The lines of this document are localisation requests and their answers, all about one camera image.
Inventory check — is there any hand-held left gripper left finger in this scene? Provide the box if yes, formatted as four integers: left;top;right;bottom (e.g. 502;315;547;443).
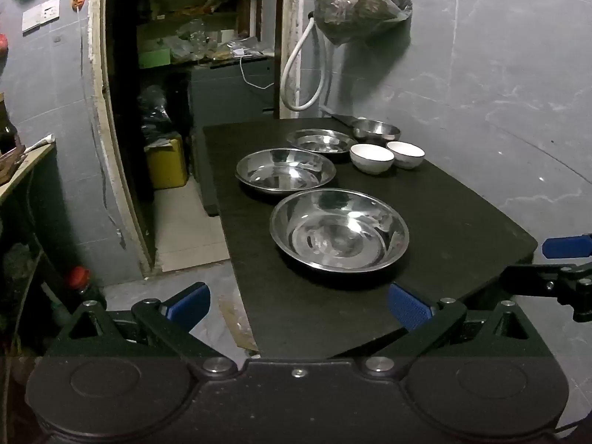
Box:
44;281;238;379

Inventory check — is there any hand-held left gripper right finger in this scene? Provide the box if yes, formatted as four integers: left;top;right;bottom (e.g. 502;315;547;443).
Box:
361;282;554;379

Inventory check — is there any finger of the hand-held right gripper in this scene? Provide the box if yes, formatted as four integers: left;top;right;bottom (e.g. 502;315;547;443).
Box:
542;235;592;260
501;263;592;323

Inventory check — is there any large steel bowl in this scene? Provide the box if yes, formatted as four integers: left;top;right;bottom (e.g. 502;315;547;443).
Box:
269;188;410;273

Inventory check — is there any white ceramic bowl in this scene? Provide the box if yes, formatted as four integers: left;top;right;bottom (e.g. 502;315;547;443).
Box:
350;143;395;175
386;141;426;170

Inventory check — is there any deep steel bowl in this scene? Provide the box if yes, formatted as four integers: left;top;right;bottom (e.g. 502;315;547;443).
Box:
350;119;402;144

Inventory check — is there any small steel plate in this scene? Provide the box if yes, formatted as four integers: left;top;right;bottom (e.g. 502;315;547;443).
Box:
285;128;359;154

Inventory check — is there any dark bottle with red cap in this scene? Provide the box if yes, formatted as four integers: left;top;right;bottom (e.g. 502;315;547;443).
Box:
65;266;107;315

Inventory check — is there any yellow box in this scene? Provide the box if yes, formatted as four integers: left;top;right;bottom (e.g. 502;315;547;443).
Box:
144;136;189;190

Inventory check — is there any black plastic bag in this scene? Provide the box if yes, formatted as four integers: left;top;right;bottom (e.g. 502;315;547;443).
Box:
138;84;179;149

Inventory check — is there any dark cleaver knife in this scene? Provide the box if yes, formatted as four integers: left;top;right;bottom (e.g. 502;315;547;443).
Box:
319;106;359;129

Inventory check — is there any dark cabinet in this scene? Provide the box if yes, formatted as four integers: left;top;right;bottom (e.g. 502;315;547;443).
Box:
189;62;279;131

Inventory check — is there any wooden side shelf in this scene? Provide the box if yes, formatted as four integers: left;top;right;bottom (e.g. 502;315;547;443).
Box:
0;141;57;204

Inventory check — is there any green box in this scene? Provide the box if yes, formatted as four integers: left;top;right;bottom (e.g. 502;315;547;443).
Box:
139;48;172;69

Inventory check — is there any dark glass bottle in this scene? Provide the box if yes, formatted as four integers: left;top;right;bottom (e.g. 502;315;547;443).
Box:
0;94;18;153

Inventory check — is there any clear plastic wrappers pile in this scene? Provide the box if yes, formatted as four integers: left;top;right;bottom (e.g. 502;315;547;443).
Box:
171;18;275;62

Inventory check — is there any clear plastic bag of greens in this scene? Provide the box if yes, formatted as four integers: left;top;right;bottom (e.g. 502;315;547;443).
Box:
313;0;413;47

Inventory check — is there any white door frame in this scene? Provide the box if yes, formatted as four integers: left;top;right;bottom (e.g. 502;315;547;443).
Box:
87;0;155;275

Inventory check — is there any thin white cable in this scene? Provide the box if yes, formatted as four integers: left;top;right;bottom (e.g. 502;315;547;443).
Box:
239;54;277;90

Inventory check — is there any white flexible hose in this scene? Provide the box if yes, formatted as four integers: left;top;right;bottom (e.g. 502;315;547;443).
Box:
279;16;330;112

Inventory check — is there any white wall socket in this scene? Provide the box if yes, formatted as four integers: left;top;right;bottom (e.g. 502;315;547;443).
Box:
22;0;61;33

